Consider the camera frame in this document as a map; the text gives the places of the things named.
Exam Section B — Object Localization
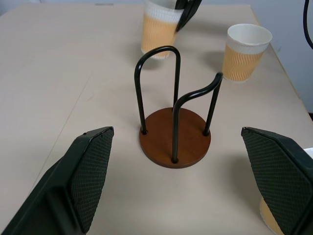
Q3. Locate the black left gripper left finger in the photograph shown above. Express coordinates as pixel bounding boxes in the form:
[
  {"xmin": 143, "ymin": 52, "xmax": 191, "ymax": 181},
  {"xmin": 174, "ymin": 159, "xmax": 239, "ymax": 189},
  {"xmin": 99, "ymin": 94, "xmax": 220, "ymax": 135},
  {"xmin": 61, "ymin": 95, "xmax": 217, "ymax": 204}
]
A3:
[{"xmin": 0, "ymin": 126, "xmax": 114, "ymax": 235}]

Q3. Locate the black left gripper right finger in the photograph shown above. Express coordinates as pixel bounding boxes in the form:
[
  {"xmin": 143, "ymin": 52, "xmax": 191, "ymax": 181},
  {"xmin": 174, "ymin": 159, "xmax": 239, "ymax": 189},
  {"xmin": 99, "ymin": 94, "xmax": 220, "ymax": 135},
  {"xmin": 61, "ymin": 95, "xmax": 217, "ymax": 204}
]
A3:
[{"xmin": 241, "ymin": 126, "xmax": 313, "ymax": 235}]

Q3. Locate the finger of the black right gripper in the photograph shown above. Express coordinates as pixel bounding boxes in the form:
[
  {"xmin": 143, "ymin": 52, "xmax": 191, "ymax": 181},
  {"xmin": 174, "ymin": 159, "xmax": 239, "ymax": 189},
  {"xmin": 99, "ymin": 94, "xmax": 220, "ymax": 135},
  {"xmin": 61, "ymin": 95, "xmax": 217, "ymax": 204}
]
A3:
[{"xmin": 175, "ymin": 0, "xmax": 203, "ymax": 32}]

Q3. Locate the orange white paper cup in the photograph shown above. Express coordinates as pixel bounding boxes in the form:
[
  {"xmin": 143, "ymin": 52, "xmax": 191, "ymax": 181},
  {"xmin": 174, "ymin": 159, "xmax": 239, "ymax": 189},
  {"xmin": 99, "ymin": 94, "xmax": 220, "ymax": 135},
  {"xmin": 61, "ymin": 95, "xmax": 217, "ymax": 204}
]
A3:
[
  {"xmin": 222, "ymin": 23, "xmax": 273, "ymax": 85},
  {"xmin": 259, "ymin": 147, "xmax": 313, "ymax": 235},
  {"xmin": 141, "ymin": 0, "xmax": 184, "ymax": 60}
]

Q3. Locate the wire cup holder wooden base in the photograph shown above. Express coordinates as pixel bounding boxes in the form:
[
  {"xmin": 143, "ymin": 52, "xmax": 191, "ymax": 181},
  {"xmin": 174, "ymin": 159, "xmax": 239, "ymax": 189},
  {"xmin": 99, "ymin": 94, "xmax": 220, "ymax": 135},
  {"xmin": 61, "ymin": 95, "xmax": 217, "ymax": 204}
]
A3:
[{"xmin": 134, "ymin": 46, "xmax": 224, "ymax": 169}]

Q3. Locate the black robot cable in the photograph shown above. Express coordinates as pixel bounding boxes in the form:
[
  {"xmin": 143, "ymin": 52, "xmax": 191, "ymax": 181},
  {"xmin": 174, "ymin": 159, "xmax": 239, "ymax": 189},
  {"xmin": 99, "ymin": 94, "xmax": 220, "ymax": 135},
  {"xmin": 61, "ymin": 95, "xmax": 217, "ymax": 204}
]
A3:
[{"xmin": 303, "ymin": 0, "xmax": 313, "ymax": 49}]

